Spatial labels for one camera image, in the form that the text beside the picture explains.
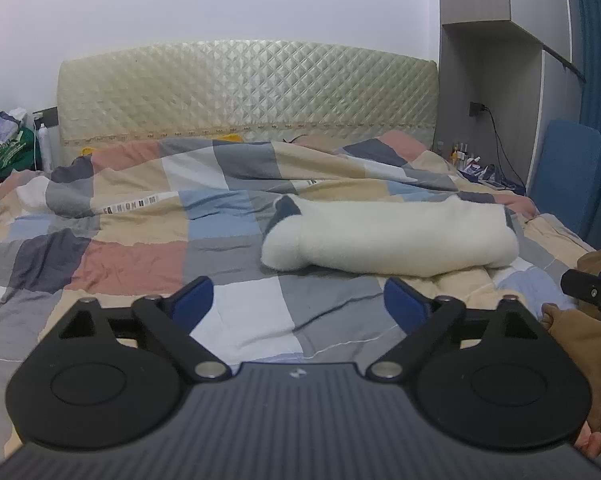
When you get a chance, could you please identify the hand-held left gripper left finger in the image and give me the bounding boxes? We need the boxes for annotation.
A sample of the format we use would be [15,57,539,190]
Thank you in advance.
[60,276,234,383]

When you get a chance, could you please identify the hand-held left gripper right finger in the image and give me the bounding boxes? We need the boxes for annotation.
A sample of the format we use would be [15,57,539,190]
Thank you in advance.
[365,276,538,383]

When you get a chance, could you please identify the brown garment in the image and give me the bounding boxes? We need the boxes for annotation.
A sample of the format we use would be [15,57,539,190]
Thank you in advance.
[540,242,601,443]

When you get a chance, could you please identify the white fleece garment blue stripes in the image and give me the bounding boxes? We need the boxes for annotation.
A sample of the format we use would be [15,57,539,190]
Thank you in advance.
[260,192,521,278]

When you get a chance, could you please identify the pile of loose clothes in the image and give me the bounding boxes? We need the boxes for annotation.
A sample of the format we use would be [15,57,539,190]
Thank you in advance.
[0,109,31,206]

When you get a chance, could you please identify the patchwork duvet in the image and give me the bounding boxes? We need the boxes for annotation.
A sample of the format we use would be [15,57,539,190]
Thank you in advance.
[0,130,598,461]

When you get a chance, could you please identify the cluster of bedside bottles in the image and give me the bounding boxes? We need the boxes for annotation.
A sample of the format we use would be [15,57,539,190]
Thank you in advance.
[449,141,483,171]

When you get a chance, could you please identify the white spray bottle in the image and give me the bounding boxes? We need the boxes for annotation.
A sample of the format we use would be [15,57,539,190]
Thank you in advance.
[37,126,54,172]

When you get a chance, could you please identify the blue curtain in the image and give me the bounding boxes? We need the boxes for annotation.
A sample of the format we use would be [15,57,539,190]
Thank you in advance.
[573,0,601,248]

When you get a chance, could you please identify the cream quilted headboard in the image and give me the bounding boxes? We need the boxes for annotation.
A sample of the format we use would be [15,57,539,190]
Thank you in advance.
[56,40,440,163]

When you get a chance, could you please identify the grey wardrobe cabinet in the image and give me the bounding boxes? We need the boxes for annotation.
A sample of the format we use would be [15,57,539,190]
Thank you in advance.
[437,0,588,201]

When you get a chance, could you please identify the black cable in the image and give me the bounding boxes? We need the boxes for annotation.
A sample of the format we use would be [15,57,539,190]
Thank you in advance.
[484,106,527,193]

